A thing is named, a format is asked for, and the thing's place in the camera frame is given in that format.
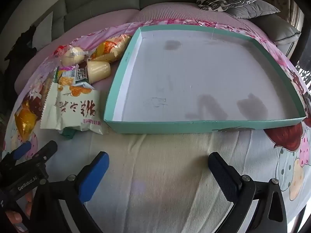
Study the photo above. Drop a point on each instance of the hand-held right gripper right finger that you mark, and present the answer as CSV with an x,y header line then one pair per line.
x,y
222,174

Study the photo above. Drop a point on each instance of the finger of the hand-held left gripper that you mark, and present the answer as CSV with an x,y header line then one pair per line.
x,y
21,149
47,149

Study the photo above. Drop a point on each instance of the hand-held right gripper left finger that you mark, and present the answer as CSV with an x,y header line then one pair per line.
x,y
93,179

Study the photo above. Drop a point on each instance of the large white snack packet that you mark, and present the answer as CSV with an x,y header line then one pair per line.
x,y
73,106

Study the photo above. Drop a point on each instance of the yellow jelly cup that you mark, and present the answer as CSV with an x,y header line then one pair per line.
x,y
98,70

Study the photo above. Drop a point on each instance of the round cake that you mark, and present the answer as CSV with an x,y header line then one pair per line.
x,y
71,55

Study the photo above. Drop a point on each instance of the teal cardboard box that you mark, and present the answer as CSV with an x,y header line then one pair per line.
x,y
194,77

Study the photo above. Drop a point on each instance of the orange yellow snack packet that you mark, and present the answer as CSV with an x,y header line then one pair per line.
x,y
111,49

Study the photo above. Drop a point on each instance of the person's left hand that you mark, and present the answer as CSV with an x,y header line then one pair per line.
x,y
13,217

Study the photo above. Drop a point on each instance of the pink printed blanket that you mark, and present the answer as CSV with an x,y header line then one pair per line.
x,y
170,165

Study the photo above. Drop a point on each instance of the black cloth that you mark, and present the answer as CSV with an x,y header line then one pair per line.
x,y
20,51

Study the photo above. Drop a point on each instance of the pink bed mattress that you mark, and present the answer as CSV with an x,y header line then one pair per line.
x,y
97,21

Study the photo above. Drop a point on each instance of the grey pillow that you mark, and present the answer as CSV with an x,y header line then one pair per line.
x,y
255,9

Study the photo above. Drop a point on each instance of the patterned curtain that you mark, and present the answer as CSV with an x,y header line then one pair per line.
x,y
291,12

